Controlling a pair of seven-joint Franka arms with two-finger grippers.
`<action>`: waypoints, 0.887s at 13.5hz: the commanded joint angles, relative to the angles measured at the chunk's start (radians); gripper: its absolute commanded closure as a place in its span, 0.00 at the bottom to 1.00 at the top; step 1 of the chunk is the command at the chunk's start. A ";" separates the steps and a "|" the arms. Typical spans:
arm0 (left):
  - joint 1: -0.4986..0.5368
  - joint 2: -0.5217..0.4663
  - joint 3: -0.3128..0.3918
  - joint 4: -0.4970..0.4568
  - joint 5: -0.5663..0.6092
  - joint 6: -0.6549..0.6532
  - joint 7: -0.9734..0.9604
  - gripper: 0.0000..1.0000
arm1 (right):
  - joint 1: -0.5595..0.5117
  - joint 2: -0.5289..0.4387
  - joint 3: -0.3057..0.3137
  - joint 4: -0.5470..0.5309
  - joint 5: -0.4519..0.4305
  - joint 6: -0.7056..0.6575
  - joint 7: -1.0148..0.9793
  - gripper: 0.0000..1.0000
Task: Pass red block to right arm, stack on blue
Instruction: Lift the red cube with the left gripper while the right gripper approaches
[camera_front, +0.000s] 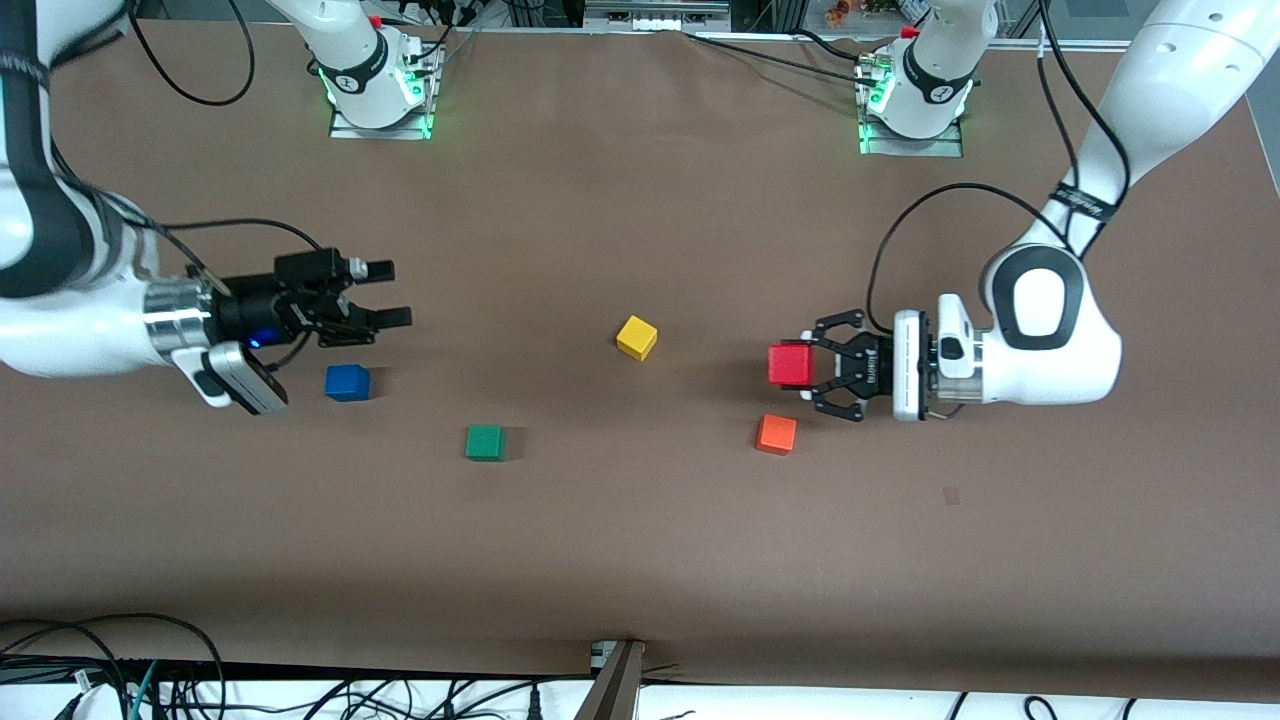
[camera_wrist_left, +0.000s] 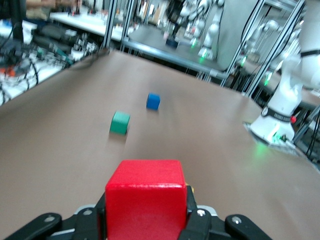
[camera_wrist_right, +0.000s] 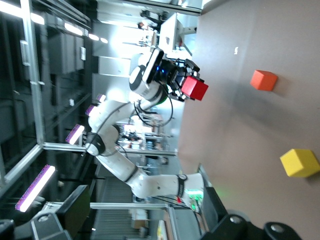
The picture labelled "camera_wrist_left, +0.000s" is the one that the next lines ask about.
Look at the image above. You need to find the green wooden block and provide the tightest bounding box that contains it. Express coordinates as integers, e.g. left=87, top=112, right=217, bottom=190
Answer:
left=109, top=110, right=132, bottom=136

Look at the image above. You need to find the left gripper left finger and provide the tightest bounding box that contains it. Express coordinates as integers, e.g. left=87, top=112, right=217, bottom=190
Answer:
left=0, top=192, right=107, bottom=240

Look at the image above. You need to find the blue wooden block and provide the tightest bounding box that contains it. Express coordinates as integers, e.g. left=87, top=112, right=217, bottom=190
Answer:
left=145, top=92, right=162, bottom=111

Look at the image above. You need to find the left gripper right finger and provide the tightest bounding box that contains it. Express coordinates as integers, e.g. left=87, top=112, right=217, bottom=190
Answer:
left=179, top=185, right=274, bottom=240

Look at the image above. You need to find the brown paper table cover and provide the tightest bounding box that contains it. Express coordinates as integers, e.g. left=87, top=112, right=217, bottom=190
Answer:
left=0, top=49, right=320, bottom=240

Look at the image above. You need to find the person in beige top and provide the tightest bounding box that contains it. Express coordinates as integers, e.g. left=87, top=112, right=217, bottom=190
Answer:
left=24, top=0, right=84, bottom=21

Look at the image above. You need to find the aluminium frame post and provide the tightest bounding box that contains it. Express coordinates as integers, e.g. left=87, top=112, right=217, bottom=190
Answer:
left=102, top=0, right=119, bottom=51
left=120, top=0, right=138, bottom=53
left=223, top=0, right=266, bottom=87
left=246, top=0, right=306, bottom=99

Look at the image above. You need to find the white background bench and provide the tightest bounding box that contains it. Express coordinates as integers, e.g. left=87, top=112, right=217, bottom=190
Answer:
left=49, top=9, right=126, bottom=42

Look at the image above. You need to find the red wooden block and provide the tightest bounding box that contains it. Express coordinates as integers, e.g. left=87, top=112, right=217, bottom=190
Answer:
left=104, top=159, right=189, bottom=240

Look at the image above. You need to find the white lower shelf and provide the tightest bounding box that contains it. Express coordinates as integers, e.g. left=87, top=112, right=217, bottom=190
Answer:
left=0, top=53, right=76, bottom=107

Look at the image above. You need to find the black upright stand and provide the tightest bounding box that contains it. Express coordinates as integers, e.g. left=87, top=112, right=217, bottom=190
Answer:
left=11, top=0, right=25, bottom=46

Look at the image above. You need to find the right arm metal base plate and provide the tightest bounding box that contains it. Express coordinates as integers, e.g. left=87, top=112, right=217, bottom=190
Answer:
left=243, top=120, right=302, bottom=154

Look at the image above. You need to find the dark background work table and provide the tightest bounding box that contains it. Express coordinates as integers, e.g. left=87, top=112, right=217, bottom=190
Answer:
left=126, top=24, right=241, bottom=79

